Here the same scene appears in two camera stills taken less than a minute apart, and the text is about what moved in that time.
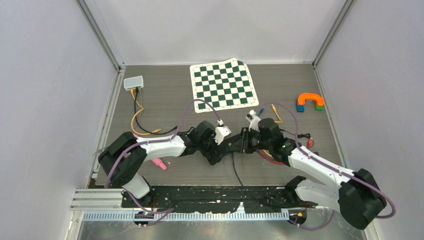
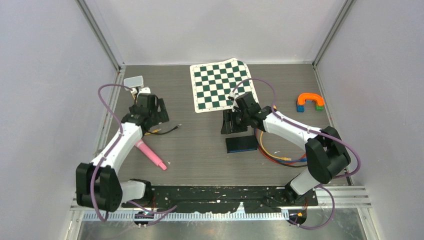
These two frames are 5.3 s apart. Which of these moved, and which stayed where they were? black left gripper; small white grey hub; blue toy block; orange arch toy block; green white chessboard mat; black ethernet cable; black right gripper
Moved: black ethernet cable; black left gripper; black right gripper
Stayed: blue toy block; orange arch toy block; green white chessboard mat; small white grey hub
